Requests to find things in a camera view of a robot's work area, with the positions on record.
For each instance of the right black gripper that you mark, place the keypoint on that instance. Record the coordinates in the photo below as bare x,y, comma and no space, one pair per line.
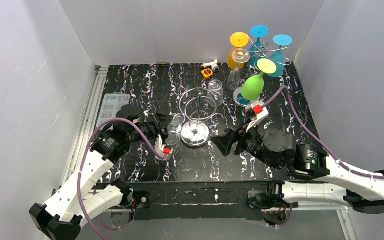
238,141

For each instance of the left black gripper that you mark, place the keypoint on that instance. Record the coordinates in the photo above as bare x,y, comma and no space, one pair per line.
157,125

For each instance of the clear stemless glass front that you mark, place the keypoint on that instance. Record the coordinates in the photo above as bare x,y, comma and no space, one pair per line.
174,129

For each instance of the clear stemless glass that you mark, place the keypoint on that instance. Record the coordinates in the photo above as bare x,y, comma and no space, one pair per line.
174,129
216,90

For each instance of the chrome glass rack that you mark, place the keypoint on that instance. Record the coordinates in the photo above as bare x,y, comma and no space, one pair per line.
263,53
195,105

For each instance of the green plastic wine glass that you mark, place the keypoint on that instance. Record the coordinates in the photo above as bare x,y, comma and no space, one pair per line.
254,85

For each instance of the orange plastic wine glass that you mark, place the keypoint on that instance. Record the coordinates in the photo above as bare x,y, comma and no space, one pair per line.
239,39

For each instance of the tall clear champagne flute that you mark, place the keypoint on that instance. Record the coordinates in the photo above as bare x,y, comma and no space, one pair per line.
236,69

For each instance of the blue plastic wine glass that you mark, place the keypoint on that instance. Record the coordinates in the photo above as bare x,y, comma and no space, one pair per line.
277,56
258,32

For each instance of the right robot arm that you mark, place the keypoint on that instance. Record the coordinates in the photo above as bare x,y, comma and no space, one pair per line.
317,176

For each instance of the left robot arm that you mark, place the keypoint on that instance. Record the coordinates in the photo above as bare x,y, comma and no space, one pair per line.
66,212

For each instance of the clear plastic screw box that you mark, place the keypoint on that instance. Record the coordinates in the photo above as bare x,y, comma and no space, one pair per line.
111,104

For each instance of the yellow tape measure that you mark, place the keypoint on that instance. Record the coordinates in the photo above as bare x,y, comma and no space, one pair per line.
207,73

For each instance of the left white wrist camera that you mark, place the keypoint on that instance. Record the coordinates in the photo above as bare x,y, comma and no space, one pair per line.
164,152

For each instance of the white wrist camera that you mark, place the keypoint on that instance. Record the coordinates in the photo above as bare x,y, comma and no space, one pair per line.
164,152
257,113

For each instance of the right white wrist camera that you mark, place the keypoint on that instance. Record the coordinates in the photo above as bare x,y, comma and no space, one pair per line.
257,113

